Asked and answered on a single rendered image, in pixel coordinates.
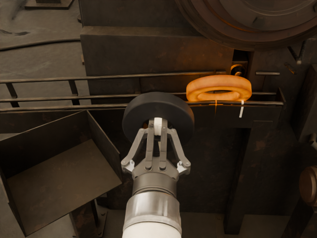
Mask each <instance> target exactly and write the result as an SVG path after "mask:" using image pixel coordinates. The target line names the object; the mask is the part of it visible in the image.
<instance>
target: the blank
mask: <svg viewBox="0 0 317 238"><path fill-rule="evenodd" d="M151 118H163V119H166V120H168V121H169V122H170V123H171V124H172V126H171V127H169V128H168V129H175V130H176V132H177V135H178V137H179V140H180V143H181V146H182V147H183V146H185V145H186V144H187V143H188V142H189V141H190V140H191V138H192V136H193V133H194V114H193V111H192V110H191V108H190V107H189V105H188V104H187V103H186V102H185V101H184V100H182V99H181V98H179V97H177V96H175V95H173V94H170V93H165V92H149V93H144V94H141V95H139V96H137V97H135V98H134V99H133V100H131V101H130V102H129V104H128V105H127V107H126V109H125V112H124V116H123V120H122V128H123V132H124V134H125V136H126V137H127V139H128V140H129V141H130V142H131V143H132V144H133V142H134V140H135V138H136V136H137V134H138V131H139V129H140V128H144V129H147V128H148V125H147V124H146V123H145V121H147V120H148V119H151ZM160 141H161V136H159V135H157V136H155V135H154V151H153V152H155V153H159V152H160ZM142 149H143V150H147V138H146V139H145V141H144V143H143V146H142ZM172 151H174V150H173V148H172V144H171V141H170V139H169V138H167V152H172Z"/></svg>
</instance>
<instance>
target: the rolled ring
mask: <svg viewBox="0 0 317 238"><path fill-rule="evenodd" d="M213 90H230V91H232V92H228V93H205V92H207V91H213ZM251 95H252V92H251V83H250V81H249V80H247V79H246V78H243V77H240V76H233V75H213V76H205V77H201V78H198V79H195V80H193V81H191V82H190V83H189V84H188V85H187V88H186V97H187V99H188V101H205V100H216V104H215V105H217V100H232V101H246V100H248V99H249V98H250V97H251Z"/></svg>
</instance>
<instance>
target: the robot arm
mask: <svg viewBox="0 0 317 238"><path fill-rule="evenodd" d="M154 135H155V136H157V135H159V136H161V141H160V156H159V157H154V156H153V151H154ZM146 138H147V150H146V158H145V159H143V160H142V161H141V162H140V163H139V164H138V165H137V166H136V167H135V162H136V160H137V158H138V155H139V153H140V151H141V148H142V146H143V143H144V141H145V139H146ZM167 138H169V139H170V141H171V144H172V148H173V150H174V154H175V157H176V161H177V168H176V167H175V166H174V165H173V164H172V163H171V162H170V161H169V160H168V159H167ZM121 166H122V172H123V173H127V172H128V173H130V174H132V179H133V192H132V197H131V198H130V199H129V200H128V202H127V205H126V212H125V223H124V226H123V236H122V238H181V235H182V229H181V217H180V213H179V205H180V204H179V202H178V201H177V199H176V183H177V181H178V180H179V176H180V175H182V174H186V175H188V174H189V173H190V168H191V163H190V162H189V161H188V159H187V158H186V157H185V155H184V152H183V149H182V146H181V143H180V140H179V137H178V135H177V132H176V130H175V129H168V128H167V120H166V119H163V118H151V119H149V124H148V128H147V129H144V128H140V129H139V131H138V134H137V136H136V138H135V140H134V142H133V145H132V147H131V149H130V151H129V153H128V155H127V156H126V157H125V158H124V159H123V160H122V161H121Z"/></svg>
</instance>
